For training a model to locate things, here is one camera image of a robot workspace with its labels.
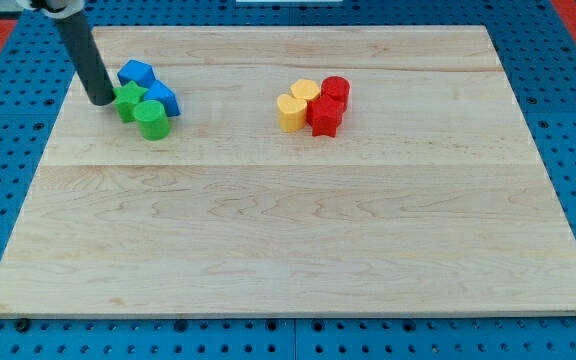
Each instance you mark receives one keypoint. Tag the blue cube block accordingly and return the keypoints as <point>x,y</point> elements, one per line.
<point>140,72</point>

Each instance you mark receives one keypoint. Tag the red star block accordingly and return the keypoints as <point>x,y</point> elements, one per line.
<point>325,116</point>

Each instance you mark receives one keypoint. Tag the light wooden board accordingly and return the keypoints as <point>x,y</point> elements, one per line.
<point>431,201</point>

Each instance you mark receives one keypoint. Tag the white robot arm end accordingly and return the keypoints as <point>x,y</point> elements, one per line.
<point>54,9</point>

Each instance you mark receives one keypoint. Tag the green cylinder block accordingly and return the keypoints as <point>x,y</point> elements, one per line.
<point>152,120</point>

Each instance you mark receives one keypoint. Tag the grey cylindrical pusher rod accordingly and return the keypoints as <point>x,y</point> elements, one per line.
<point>81,47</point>

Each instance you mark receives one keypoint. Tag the yellow hexagon block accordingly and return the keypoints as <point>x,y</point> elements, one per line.
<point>305,89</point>

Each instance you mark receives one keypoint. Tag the red cylinder block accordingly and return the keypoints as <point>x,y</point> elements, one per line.
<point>338,88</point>

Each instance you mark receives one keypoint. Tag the green star block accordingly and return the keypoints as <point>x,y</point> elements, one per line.
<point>127,97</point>

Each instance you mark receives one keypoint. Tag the blue triangular block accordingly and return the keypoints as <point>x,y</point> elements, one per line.
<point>159,91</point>

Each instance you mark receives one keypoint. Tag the yellow heart block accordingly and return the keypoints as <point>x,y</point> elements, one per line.
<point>292,113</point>

